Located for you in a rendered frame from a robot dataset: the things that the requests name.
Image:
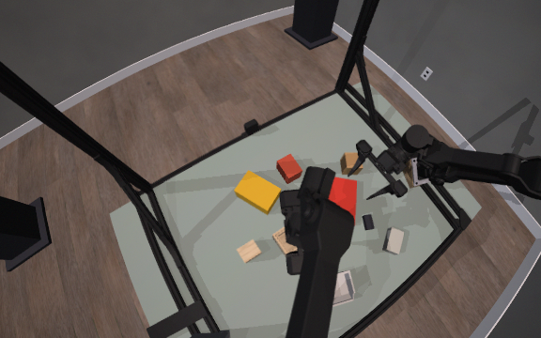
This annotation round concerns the red flat rectangular block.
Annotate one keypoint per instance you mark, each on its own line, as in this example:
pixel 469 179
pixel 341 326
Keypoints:
pixel 343 193

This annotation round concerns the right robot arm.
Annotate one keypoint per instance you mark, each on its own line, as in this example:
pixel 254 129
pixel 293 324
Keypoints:
pixel 324 231

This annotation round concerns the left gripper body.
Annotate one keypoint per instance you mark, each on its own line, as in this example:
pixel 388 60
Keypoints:
pixel 398 186

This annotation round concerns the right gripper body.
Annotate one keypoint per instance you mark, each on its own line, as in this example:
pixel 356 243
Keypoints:
pixel 289 201

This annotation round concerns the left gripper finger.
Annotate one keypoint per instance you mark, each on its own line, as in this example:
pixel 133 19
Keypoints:
pixel 386 189
pixel 359 162

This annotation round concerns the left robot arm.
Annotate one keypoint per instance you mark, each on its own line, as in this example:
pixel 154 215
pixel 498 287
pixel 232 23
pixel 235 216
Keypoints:
pixel 449 165

